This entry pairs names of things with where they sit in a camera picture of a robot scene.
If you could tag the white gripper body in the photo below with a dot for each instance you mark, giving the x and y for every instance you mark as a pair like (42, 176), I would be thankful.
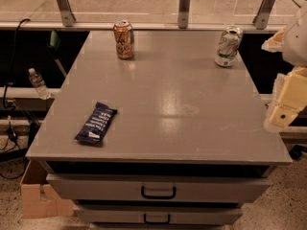
(296, 42)

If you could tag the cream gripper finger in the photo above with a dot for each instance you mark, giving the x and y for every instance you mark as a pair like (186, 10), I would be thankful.
(289, 98)
(274, 43)

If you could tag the orange soda can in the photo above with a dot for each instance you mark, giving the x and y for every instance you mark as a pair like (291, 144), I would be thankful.
(124, 39)

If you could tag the blue rxbar wrapper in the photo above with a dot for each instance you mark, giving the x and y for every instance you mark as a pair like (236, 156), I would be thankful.
(96, 126)

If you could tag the white green soda can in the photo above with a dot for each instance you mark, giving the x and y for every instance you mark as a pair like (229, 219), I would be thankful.
(228, 45)

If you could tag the grey drawer cabinet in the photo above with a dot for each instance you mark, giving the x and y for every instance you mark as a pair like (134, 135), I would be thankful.
(178, 114)

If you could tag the upper grey drawer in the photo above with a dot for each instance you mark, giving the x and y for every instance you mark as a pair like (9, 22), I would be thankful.
(157, 188)

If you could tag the grey drawer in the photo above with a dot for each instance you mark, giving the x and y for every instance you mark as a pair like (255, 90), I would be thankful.
(156, 215)
(157, 188)

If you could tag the lower grey drawer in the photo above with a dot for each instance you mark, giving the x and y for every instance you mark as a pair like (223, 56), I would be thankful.
(156, 215)

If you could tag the clear plastic water bottle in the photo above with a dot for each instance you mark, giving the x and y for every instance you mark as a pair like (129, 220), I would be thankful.
(39, 84)

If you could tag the brown cardboard box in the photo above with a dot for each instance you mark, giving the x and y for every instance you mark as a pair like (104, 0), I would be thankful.
(39, 200)

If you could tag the right metal bracket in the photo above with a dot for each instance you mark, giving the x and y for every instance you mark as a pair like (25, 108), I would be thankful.
(261, 19)

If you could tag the metal bracket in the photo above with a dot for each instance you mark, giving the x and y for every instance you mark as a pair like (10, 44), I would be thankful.
(67, 17)
(261, 19)
(183, 13)

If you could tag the middle metal bracket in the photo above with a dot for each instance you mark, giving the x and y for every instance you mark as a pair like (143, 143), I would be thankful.
(183, 13)

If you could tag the left metal bracket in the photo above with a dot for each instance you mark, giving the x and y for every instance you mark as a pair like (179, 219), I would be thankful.
(67, 17)

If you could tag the green handled tool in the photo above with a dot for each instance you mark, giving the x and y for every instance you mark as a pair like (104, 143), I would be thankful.
(53, 47)

